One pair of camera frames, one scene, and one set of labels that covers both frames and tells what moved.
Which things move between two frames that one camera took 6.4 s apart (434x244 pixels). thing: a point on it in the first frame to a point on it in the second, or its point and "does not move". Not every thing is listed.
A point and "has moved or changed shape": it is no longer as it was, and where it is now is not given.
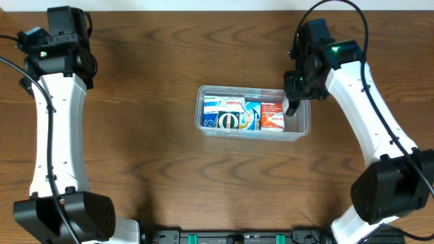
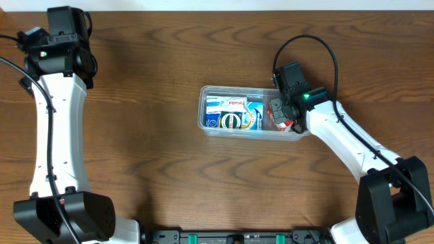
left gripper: (54, 38) does not move
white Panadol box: (213, 104) does not move
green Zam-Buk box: (228, 120) does not move
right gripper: (293, 91) to (277, 106)
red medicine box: (272, 116) has moved or changed shape
